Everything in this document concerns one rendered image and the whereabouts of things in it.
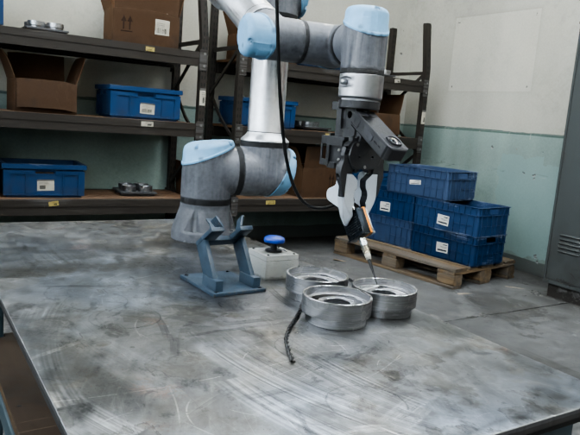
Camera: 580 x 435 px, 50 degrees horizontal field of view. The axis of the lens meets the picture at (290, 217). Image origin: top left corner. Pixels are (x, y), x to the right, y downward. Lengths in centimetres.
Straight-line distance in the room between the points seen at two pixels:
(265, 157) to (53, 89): 299
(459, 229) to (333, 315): 379
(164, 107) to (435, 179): 205
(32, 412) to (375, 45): 86
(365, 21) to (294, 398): 62
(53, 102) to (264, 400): 374
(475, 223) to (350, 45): 360
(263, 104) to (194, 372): 85
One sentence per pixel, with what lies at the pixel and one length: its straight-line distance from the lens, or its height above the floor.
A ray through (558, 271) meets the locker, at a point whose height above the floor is 20.
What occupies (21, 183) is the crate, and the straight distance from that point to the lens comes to 437.
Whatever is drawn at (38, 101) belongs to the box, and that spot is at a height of 107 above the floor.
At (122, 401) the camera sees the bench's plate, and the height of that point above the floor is 80.
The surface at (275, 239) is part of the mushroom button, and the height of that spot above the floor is 87.
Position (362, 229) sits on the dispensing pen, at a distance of 105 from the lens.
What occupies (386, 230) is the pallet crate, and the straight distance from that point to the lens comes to 513.
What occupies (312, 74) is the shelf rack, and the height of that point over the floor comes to 144.
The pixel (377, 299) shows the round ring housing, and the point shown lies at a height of 83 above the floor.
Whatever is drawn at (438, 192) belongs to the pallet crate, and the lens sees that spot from 477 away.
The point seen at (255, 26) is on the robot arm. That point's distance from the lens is 109.
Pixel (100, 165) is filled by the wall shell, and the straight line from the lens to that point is 496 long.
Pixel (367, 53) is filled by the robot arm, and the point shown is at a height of 121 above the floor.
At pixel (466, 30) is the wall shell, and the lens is 602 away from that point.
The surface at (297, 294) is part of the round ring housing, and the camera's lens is 103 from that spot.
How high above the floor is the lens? 110
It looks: 9 degrees down
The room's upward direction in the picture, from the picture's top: 5 degrees clockwise
